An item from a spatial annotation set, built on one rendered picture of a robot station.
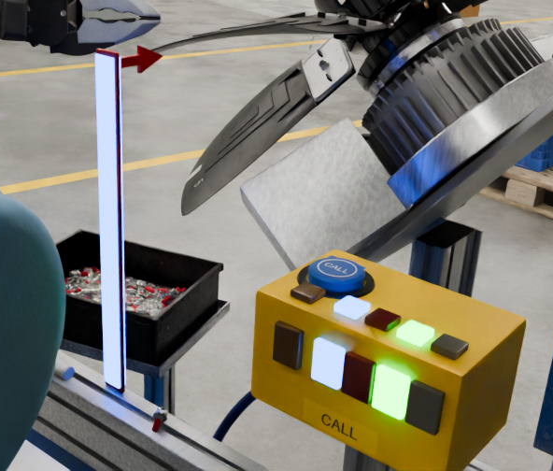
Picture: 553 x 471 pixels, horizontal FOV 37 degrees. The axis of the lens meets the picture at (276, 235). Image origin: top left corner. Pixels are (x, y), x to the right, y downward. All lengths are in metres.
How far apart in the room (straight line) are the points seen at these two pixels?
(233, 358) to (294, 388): 1.93
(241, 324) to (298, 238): 1.77
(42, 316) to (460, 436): 0.34
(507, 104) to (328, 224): 0.23
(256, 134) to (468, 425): 0.63
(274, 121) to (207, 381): 1.43
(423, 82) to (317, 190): 0.17
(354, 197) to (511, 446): 1.47
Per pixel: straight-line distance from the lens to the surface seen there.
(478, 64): 0.95
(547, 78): 0.94
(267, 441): 2.20
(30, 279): 0.25
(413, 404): 0.53
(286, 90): 1.10
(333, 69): 1.07
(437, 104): 0.94
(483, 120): 0.89
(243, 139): 1.11
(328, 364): 0.55
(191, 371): 2.46
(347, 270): 0.59
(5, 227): 0.23
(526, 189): 3.91
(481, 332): 0.56
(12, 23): 0.90
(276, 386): 0.60
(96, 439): 0.86
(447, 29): 1.00
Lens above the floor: 1.34
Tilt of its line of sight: 24 degrees down
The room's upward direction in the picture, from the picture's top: 4 degrees clockwise
